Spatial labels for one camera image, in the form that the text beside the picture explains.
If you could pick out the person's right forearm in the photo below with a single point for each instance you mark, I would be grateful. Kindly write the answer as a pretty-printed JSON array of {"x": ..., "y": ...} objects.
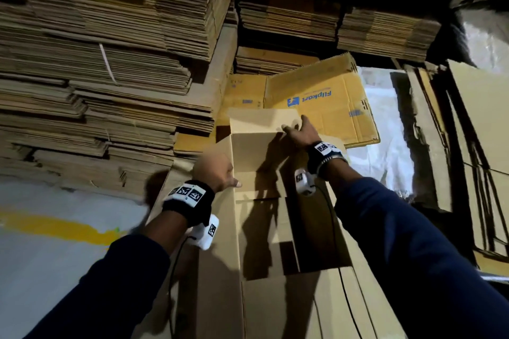
[{"x": 421, "y": 263}]

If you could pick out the black right wrist band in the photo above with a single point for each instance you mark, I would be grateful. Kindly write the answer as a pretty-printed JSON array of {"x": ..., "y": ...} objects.
[{"x": 324, "y": 156}]

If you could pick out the black wrist band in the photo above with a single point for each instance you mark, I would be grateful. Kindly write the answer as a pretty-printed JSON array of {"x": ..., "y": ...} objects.
[
  {"x": 324, "y": 156},
  {"x": 189, "y": 202}
]

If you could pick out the pile of brown cartons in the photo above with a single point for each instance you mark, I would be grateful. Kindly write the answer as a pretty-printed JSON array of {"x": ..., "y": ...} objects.
[{"x": 477, "y": 136}]

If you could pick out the white plastic sack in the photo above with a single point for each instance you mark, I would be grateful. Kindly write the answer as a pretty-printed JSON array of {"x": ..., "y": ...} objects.
[{"x": 386, "y": 128}]

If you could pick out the person's left hand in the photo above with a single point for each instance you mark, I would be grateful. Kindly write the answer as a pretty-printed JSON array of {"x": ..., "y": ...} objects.
[{"x": 213, "y": 169}]

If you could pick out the person's left forearm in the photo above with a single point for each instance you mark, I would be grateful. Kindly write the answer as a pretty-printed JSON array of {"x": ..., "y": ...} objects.
[{"x": 103, "y": 287}]

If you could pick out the person's right hand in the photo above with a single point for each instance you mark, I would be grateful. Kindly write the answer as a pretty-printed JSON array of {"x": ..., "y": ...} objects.
[{"x": 304, "y": 132}]

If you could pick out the black left wrist band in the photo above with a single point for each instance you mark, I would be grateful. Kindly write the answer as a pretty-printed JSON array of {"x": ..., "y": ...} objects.
[{"x": 189, "y": 202}]

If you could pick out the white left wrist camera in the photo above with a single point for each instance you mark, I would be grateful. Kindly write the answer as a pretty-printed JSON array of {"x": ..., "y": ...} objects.
[{"x": 204, "y": 231}]

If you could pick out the clear plastic sheet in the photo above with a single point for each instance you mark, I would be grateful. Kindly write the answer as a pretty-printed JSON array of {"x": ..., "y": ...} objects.
[{"x": 487, "y": 41}]

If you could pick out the stacks of flat cardboard bundles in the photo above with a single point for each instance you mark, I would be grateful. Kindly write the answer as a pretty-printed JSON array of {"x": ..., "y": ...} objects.
[{"x": 95, "y": 57}]

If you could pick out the plywood work board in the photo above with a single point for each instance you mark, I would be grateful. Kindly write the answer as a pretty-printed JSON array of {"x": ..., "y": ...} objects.
[{"x": 171, "y": 287}]

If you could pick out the brown cardboard box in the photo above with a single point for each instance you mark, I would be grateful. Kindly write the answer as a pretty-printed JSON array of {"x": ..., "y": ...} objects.
[{"x": 270, "y": 303}]

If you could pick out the yellow carton with blue print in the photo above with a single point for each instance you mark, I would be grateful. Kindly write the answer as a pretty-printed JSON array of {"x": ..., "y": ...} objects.
[{"x": 326, "y": 96}]

